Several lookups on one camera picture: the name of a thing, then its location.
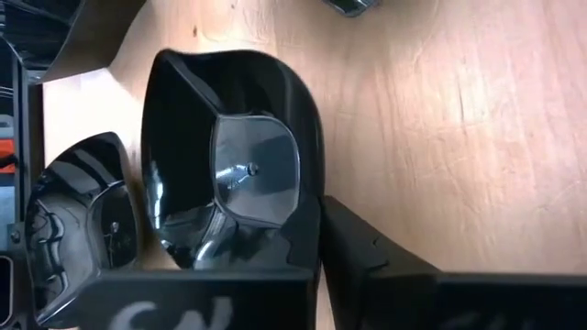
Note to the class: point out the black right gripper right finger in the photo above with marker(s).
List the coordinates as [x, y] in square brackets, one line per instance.
[357, 275]

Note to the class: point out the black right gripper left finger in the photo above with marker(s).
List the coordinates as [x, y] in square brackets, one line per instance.
[307, 247]

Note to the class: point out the black leaf-shaped plate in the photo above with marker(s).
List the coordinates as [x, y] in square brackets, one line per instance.
[257, 169]
[78, 238]

